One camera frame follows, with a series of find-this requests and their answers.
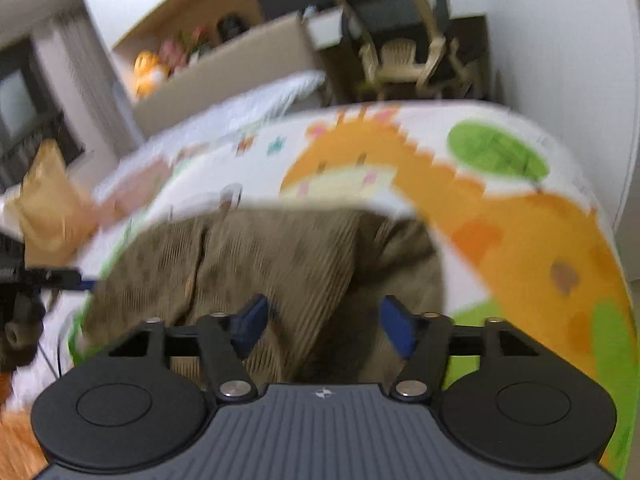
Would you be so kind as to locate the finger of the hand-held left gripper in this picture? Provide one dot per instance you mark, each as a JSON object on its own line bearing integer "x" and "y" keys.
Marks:
{"x": 55, "y": 279}

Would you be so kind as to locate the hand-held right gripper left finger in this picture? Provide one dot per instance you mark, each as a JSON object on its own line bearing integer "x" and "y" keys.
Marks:
{"x": 250, "y": 330}

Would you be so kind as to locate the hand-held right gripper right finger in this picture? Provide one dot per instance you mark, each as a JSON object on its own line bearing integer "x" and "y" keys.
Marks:
{"x": 397, "y": 327}

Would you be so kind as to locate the tan shopping bag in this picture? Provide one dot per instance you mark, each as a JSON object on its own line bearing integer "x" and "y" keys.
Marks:
{"x": 50, "y": 200}

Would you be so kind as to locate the pink gift box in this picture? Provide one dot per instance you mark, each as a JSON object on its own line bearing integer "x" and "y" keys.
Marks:
{"x": 135, "y": 185}

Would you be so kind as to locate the cartoon printed mat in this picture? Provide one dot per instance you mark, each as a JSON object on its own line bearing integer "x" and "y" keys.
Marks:
{"x": 525, "y": 240}

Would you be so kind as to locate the dark window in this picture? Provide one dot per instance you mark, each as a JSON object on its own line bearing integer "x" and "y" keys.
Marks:
{"x": 20, "y": 105}

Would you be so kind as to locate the grey curtain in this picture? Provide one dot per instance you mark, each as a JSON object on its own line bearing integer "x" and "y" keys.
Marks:
{"x": 90, "y": 75}

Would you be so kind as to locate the yellow plush duck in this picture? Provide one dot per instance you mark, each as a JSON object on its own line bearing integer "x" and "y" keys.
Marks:
{"x": 149, "y": 72}

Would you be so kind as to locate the pink plush toy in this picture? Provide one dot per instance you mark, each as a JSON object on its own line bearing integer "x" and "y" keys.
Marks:
{"x": 172, "y": 52}

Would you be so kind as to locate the beige padded headboard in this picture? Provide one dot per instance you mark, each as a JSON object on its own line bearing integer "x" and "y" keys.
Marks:
{"x": 225, "y": 70}

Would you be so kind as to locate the beige mesh office chair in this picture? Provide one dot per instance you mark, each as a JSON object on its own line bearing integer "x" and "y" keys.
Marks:
{"x": 395, "y": 55}

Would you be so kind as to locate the potted plant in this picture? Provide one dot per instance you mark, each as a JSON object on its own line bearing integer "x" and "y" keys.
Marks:
{"x": 197, "y": 40}

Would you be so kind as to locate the black round appliance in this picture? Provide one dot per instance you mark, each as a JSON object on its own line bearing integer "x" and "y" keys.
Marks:
{"x": 231, "y": 26}

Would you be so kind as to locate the white wardrobe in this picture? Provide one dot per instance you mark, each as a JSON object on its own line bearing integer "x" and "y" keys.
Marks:
{"x": 560, "y": 60}

